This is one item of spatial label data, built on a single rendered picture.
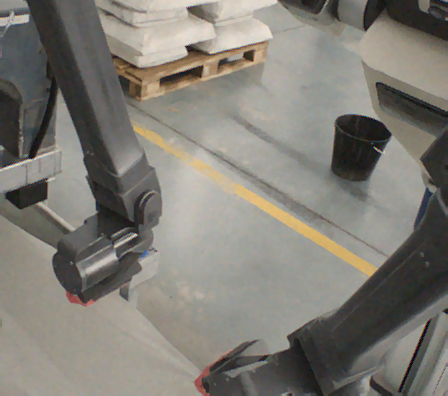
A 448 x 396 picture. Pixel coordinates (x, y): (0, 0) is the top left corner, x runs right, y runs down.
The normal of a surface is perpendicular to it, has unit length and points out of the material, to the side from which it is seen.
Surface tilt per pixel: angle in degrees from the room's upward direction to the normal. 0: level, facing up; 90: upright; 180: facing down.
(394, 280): 103
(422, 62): 40
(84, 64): 87
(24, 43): 90
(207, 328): 0
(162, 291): 0
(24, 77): 90
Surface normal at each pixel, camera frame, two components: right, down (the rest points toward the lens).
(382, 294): -0.91, 0.28
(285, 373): 0.53, -0.54
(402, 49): -0.31, -0.46
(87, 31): 0.80, 0.33
